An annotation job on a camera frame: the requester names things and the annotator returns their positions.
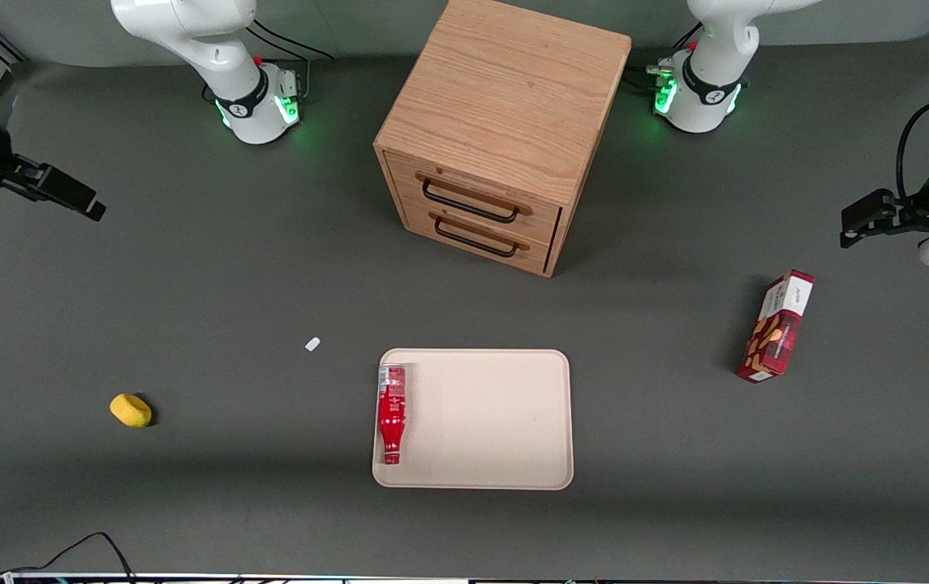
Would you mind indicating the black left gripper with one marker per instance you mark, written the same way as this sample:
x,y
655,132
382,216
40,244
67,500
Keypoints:
x,y
913,212

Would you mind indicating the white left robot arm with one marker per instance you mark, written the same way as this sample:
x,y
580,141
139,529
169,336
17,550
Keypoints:
x,y
711,57

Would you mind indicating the beige rectangular tray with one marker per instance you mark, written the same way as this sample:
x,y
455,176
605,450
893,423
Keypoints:
x,y
488,422

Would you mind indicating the red cookie box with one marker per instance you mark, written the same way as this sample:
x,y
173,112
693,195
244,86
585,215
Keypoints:
x,y
776,328

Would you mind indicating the yellow sponge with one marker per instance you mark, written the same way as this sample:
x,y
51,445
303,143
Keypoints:
x,y
131,410

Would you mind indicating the small white scrap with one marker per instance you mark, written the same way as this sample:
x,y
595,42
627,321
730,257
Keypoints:
x,y
312,344

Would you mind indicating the wooden drawer cabinet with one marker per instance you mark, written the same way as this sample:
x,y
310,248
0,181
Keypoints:
x,y
505,89

